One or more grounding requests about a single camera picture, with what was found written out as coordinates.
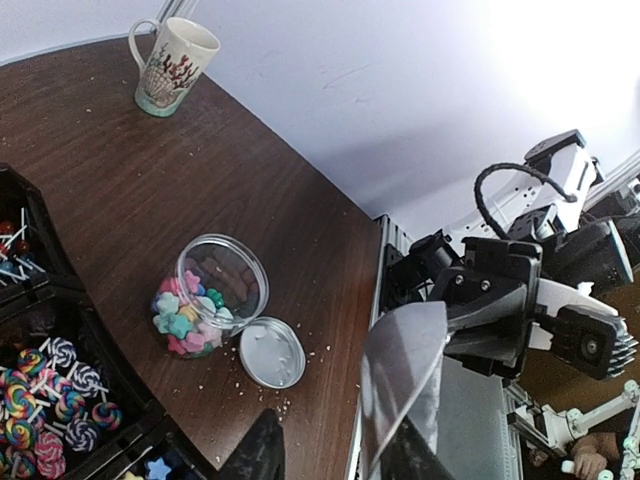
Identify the pile of star candies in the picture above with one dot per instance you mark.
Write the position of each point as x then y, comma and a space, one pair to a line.
192, 319

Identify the pile of stick candies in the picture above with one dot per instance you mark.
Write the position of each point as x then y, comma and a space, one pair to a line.
18, 250

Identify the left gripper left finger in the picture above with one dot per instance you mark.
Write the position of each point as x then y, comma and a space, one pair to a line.
260, 455

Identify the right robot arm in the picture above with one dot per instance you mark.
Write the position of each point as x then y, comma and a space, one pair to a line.
543, 203

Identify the right aluminium frame post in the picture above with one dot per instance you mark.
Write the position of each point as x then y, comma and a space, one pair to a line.
619, 177

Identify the clear plastic jar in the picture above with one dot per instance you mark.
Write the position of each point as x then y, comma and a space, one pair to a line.
216, 287

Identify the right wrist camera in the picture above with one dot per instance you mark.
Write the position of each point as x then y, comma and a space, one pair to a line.
581, 331

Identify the metal scoop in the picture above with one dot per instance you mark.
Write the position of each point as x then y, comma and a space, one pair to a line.
401, 376

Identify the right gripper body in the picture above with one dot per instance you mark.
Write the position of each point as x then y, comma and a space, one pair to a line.
490, 294

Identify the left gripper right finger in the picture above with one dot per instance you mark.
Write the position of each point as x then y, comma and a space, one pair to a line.
408, 457

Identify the patterned ceramic mug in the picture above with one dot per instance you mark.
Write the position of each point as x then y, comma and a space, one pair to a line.
181, 52

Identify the pile of swirl lollipops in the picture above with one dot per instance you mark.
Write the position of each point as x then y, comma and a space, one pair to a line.
56, 410

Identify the black three-compartment candy tray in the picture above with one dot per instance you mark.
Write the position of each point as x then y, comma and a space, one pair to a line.
149, 445

